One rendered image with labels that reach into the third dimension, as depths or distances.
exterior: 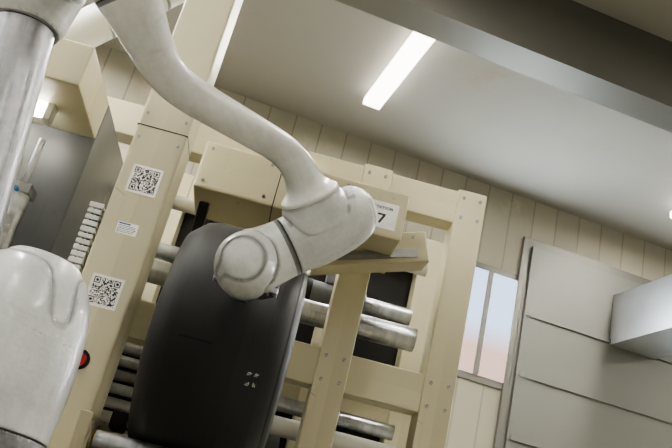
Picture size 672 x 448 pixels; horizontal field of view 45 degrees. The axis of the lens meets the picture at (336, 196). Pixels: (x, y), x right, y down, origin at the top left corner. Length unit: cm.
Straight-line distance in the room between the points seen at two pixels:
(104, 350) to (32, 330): 94
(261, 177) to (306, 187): 99
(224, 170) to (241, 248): 106
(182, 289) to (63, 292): 74
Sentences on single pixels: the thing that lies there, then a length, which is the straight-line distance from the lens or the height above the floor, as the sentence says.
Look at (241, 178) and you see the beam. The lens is 230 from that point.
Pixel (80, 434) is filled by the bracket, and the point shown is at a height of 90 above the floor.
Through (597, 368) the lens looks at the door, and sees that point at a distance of 637.
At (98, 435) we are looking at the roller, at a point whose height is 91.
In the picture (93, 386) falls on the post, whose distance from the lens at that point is 190.
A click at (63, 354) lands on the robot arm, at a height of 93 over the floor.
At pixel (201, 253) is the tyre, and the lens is 177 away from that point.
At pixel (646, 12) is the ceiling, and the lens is 453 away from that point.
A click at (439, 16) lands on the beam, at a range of 404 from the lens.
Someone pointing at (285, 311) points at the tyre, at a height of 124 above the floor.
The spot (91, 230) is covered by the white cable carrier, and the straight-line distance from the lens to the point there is 200.
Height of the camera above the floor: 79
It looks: 24 degrees up
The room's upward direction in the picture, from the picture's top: 14 degrees clockwise
